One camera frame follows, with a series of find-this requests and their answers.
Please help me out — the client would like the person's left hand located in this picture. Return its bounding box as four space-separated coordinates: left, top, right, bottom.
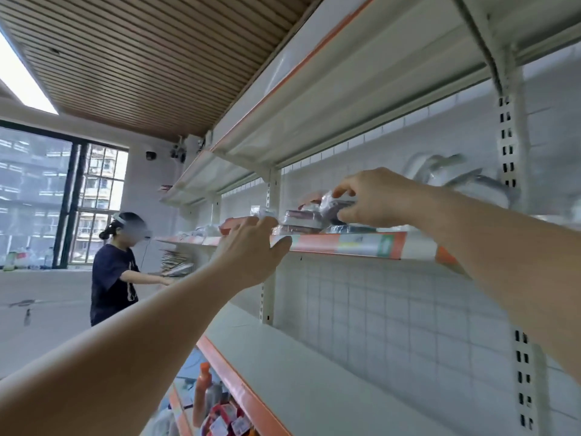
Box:
211 216 294 291

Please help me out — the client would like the long bright ceiling light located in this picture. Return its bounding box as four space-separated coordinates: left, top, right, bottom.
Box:
0 31 60 116

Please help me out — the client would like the salmon plastic basket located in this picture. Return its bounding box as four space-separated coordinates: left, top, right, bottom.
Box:
220 216 254 237

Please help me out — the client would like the orange metal store shelving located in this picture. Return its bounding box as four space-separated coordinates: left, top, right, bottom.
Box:
149 0 581 436

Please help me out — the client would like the person's right hand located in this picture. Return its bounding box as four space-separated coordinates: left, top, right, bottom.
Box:
331 168 428 230

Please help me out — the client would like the white label green arrow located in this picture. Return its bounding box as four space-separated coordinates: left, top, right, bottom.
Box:
376 233 439 264

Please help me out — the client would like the blue tub of red packets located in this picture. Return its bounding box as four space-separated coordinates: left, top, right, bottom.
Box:
204 399 255 436

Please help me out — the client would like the person's right forearm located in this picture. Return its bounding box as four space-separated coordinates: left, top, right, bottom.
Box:
413 186 581 378

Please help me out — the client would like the stack of flat cartons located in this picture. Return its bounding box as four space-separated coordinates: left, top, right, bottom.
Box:
159 249 196 278

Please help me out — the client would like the white ceiling mounted device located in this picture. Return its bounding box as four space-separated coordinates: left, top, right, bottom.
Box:
169 133 205 164

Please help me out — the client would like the large black framed window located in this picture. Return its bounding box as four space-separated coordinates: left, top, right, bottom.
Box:
0 122 130 269

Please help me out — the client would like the person's left forearm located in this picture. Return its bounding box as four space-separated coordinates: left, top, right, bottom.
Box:
0 268 241 436

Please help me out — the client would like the soap dishes shelf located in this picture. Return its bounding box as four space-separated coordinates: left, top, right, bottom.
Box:
182 154 514 237

